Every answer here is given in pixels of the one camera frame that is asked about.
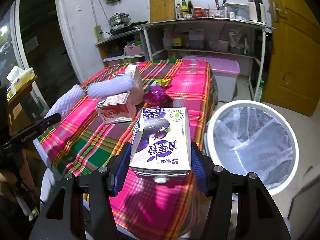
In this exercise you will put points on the yellow candy wrapper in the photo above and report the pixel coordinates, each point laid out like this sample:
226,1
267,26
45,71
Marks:
161,82

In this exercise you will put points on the black induction cooker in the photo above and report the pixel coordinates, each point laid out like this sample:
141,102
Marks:
123,28

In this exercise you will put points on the person's left hand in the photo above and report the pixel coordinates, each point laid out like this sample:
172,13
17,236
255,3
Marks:
8,179

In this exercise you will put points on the white round trash bin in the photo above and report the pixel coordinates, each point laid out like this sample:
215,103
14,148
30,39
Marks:
247,136

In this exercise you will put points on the steel steamer pot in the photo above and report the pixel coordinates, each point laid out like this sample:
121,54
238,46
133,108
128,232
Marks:
119,18

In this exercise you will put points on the white metal kitchen shelf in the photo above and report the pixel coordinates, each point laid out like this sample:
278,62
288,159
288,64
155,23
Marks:
225,38

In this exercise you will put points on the red lid jar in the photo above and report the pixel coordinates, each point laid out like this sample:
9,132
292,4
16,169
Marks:
198,12

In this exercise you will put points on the pink plastic basket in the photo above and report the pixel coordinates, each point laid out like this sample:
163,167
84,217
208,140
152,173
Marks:
133,50

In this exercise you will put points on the red white milk carton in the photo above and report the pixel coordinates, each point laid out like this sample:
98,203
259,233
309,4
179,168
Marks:
116,108

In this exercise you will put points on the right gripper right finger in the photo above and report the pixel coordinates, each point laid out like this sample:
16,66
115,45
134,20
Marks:
215,182

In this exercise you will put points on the white paper bag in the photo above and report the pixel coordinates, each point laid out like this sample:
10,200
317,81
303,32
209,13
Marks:
137,91

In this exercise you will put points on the green glass bottle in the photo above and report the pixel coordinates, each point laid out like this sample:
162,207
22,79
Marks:
260,91

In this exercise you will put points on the tissue box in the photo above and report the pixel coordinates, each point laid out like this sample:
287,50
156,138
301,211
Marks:
19,77

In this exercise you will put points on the yellow wooden door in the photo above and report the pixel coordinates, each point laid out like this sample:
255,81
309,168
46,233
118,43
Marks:
293,77

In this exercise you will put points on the purple snack wrapper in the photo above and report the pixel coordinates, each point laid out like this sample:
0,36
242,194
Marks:
155,96

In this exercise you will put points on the white foam net sleeve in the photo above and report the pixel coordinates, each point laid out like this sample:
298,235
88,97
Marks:
114,86

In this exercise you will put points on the white electric kettle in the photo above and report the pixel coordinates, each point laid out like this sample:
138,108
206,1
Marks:
257,12

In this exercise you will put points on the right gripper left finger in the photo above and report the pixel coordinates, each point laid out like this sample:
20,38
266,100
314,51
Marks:
104,183

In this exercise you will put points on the green cap sauce bottle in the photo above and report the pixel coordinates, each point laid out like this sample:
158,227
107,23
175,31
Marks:
184,9

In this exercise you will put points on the purple detergent jug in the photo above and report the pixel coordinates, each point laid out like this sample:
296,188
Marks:
196,39

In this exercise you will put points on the pink lid storage box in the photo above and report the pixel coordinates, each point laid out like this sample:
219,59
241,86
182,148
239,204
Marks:
226,72

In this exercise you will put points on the dark soy sauce bottle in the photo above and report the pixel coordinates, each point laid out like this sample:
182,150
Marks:
190,7

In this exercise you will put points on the purple blueberry milk carton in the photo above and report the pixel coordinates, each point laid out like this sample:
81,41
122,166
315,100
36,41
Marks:
161,144

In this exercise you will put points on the wooden cutting board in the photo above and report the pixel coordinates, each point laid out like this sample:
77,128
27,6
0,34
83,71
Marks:
161,10

